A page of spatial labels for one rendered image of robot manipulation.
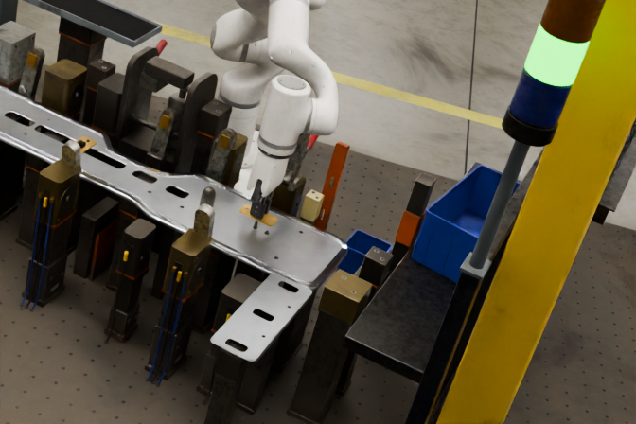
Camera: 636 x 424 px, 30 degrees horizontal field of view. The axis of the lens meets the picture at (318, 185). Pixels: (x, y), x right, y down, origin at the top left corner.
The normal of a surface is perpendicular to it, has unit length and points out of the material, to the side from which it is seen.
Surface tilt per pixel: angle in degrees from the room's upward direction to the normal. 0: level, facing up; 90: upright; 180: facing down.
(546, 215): 90
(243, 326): 0
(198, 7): 0
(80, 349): 0
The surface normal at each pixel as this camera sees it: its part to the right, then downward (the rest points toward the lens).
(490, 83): 0.23, -0.83
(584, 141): -0.40, 0.41
